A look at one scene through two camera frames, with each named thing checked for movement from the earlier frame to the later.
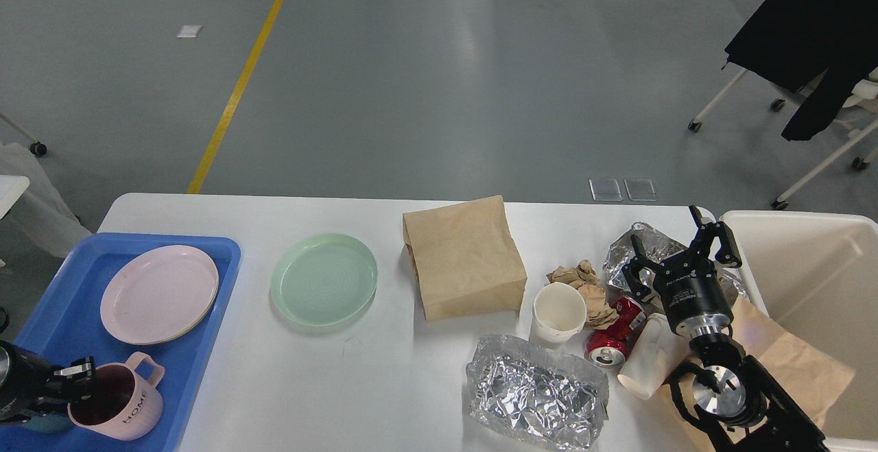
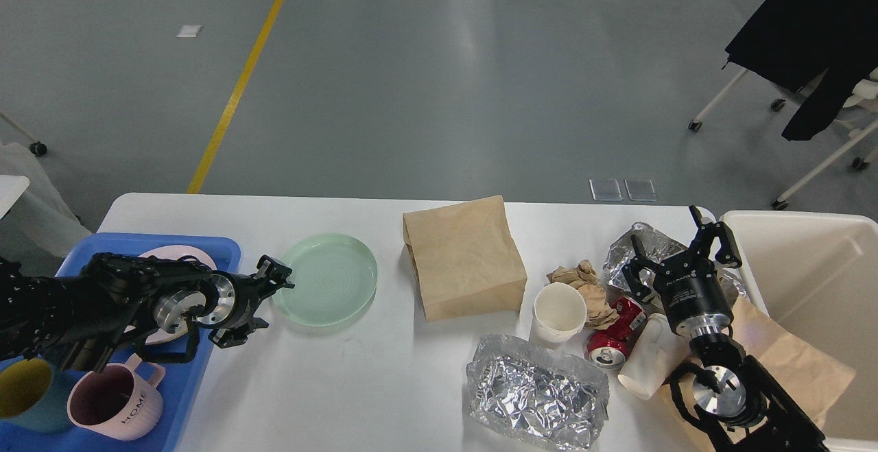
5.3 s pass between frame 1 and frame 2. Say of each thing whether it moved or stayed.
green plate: stayed
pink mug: stayed
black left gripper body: moved
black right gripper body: stayed
